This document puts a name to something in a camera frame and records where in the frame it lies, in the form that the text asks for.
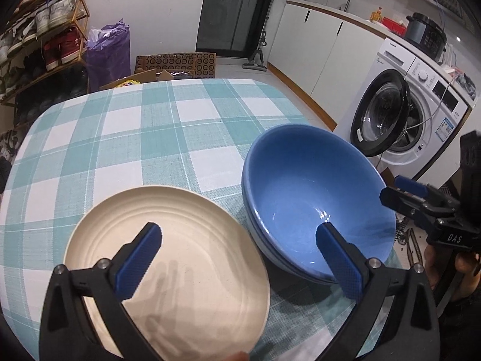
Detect red box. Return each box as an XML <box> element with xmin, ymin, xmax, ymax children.
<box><xmin>381</xmin><ymin>17</ymin><xmax>408</xmax><ymax>36</ymax></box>

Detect teal checked tablecloth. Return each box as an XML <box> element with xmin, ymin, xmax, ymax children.
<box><xmin>0</xmin><ymin>79</ymin><xmax>399</xmax><ymax>361</ymax></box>

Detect dark glass door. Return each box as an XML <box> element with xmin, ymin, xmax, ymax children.
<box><xmin>196</xmin><ymin>0</ymin><xmax>282</xmax><ymax>57</ymax></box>

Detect brown patterned doormat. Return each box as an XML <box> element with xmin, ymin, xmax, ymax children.
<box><xmin>135</xmin><ymin>53</ymin><xmax>216</xmax><ymax>79</ymax></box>

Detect purple plastic bag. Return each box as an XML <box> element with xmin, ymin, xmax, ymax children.
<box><xmin>86</xmin><ymin>19</ymin><xmax>130</xmax><ymax>91</ymax></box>

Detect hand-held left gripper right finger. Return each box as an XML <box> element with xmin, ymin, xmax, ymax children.
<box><xmin>316</xmin><ymin>223</ymin><xmax>440</xmax><ymax>361</ymax></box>

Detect person's left hand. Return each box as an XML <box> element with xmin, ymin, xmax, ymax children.
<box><xmin>212</xmin><ymin>351</ymin><xmax>249</xmax><ymax>361</ymax></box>

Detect person's right hand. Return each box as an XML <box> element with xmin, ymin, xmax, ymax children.
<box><xmin>424</xmin><ymin>246</ymin><xmax>481</xmax><ymax>298</ymax></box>

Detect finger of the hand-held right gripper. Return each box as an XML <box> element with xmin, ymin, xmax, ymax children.
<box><xmin>379</xmin><ymin>188</ymin><xmax>429</xmax><ymax>221</ymax></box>
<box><xmin>394</xmin><ymin>176</ymin><xmax>433</xmax><ymax>198</ymax></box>

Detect wooden shoe rack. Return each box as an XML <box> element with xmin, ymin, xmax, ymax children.
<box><xmin>0</xmin><ymin>0</ymin><xmax>91</xmax><ymax>128</ymax></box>

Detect stick vacuum cleaner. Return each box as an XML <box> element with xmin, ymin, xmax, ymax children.
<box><xmin>242</xmin><ymin>30</ymin><xmax>269</xmax><ymax>70</ymax></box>

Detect white lower cabinets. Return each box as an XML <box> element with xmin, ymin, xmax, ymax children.
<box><xmin>267</xmin><ymin>0</ymin><xmax>388</xmax><ymax>130</ymax></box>

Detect white washing machine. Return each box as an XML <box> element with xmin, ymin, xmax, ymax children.
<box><xmin>350</xmin><ymin>38</ymin><xmax>474</xmax><ymax>179</ymax></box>

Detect pile of loose shoes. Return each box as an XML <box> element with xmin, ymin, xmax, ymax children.
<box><xmin>0</xmin><ymin>128</ymin><xmax>23</xmax><ymax>185</ymax></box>

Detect cream round plate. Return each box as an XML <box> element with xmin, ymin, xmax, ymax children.
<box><xmin>64</xmin><ymin>185</ymin><xmax>271</xmax><ymax>359</ymax></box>

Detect open cardboard box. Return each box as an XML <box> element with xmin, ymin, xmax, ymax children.
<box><xmin>100</xmin><ymin>69</ymin><xmax>174</xmax><ymax>91</ymax></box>

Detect black pressure cooker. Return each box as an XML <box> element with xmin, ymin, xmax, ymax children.
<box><xmin>405</xmin><ymin>12</ymin><xmax>448</xmax><ymax>61</ymax></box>

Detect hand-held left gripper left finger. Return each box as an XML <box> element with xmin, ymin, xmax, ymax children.
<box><xmin>38</xmin><ymin>223</ymin><xmax>163</xmax><ymax>361</ymax></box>

